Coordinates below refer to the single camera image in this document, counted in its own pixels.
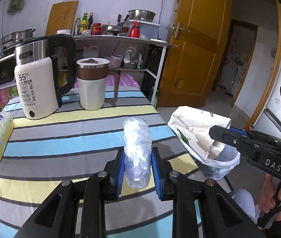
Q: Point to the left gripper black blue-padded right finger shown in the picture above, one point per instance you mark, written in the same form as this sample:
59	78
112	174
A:
199	208

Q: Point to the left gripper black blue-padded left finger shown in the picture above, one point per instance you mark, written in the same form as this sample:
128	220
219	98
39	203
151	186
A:
57	214

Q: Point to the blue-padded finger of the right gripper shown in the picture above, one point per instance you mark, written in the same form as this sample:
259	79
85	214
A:
242	132

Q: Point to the white paper bag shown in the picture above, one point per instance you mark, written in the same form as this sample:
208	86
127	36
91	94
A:
192	126

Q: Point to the clear plastic bag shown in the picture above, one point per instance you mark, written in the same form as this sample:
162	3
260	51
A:
137	150

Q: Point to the white trash bin with liner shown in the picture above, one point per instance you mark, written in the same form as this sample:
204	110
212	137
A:
218	168

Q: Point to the person's grey-trousered knee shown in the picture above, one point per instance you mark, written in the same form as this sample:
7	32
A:
245	201

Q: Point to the striped tablecloth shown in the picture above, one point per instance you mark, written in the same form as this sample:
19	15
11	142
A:
74	144

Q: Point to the yellow wooden door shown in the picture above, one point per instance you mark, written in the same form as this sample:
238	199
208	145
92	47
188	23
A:
199	38

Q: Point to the white metal shelf rack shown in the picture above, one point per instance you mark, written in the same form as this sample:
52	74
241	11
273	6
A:
123	52

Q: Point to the red thermos bottle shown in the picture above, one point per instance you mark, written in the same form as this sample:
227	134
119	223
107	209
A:
135	30

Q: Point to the white brown lidded mug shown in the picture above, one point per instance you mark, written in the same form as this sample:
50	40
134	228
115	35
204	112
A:
91	79

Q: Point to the white steel electric kettle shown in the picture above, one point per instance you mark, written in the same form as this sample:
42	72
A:
36	74

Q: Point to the steel mixing bowl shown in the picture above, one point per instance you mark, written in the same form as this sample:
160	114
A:
141	15

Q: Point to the steel cooking pot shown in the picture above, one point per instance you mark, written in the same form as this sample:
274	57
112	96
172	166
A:
8	42

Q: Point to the wooden cutting board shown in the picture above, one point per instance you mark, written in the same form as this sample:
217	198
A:
61	17

